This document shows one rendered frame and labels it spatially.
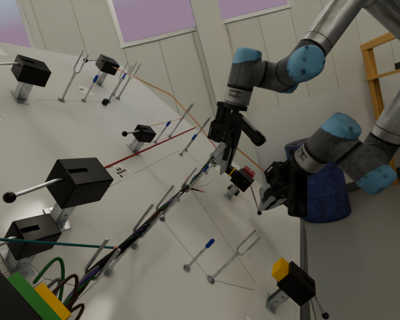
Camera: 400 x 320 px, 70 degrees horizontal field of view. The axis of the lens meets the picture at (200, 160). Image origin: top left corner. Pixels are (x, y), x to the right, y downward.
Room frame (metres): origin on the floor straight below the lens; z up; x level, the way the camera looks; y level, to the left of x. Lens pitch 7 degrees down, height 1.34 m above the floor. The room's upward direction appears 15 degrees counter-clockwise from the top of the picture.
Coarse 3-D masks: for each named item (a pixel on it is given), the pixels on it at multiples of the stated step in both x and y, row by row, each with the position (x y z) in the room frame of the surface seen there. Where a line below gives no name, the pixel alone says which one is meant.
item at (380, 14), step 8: (368, 0) 0.87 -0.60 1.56; (376, 0) 0.87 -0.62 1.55; (384, 0) 0.87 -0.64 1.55; (392, 0) 0.86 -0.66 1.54; (368, 8) 0.90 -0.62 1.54; (376, 8) 0.89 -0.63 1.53; (384, 8) 0.88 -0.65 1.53; (392, 8) 0.87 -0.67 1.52; (376, 16) 0.91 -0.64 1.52; (384, 16) 0.89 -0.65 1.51; (392, 16) 0.88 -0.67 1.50; (384, 24) 0.92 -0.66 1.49; (392, 24) 0.90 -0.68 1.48; (392, 32) 0.92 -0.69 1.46
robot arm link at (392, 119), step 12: (396, 96) 0.66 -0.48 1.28; (384, 108) 0.70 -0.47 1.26; (396, 108) 0.66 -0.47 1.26; (384, 120) 0.68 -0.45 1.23; (396, 120) 0.66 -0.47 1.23; (372, 132) 0.71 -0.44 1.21; (384, 132) 0.68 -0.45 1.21; (396, 132) 0.67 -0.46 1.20; (372, 144) 0.69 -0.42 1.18; (384, 144) 0.68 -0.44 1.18; (396, 144) 0.68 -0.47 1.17
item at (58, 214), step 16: (64, 160) 0.40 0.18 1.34; (80, 160) 0.42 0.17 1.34; (96, 160) 0.44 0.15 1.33; (48, 176) 0.40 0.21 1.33; (64, 176) 0.38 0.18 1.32; (80, 176) 0.39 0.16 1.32; (96, 176) 0.41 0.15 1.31; (64, 192) 0.38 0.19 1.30; (80, 192) 0.39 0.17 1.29; (96, 192) 0.41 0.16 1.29; (48, 208) 0.44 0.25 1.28; (64, 208) 0.39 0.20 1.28; (64, 224) 0.44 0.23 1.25
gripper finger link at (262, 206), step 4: (260, 188) 0.84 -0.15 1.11; (260, 192) 0.84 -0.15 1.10; (260, 196) 0.83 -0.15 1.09; (272, 196) 0.78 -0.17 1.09; (260, 200) 0.81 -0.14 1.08; (268, 200) 0.79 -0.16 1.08; (272, 200) 0.79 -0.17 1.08; (260, 204) 0.82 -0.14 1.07; (264, 204) 0.81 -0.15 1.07; (268, 204) 0.81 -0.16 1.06; (260, 208) 0.83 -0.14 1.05; (264, 208) 0.82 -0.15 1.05
